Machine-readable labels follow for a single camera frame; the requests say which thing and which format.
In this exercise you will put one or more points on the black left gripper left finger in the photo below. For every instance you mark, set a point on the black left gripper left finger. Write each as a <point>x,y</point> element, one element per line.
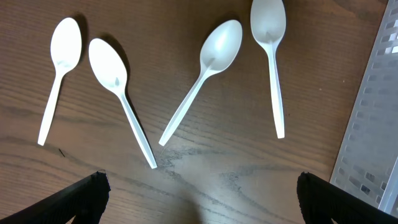
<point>82,202</point>

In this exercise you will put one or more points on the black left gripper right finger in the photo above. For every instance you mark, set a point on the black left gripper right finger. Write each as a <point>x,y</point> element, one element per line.
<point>321,202</point>

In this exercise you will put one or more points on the clear perforated plastic basket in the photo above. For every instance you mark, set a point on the clear perforated plastic basket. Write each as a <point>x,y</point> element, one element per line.
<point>366,166</point>

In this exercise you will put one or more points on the white plastic spoon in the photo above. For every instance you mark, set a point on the white plastic spoon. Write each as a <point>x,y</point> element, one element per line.
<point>217,54</point>
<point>268,24</point>
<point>65,50</point>
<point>111,72</point>

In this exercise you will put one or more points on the white plastic spoon leftmost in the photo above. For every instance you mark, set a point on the white plastic spoon leftmost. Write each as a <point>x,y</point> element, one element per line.
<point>65,50</point>

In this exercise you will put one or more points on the white plastic spoon rightmost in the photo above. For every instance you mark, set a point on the white plastic spoon rightmost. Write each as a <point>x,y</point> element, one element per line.
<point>268,24</point>

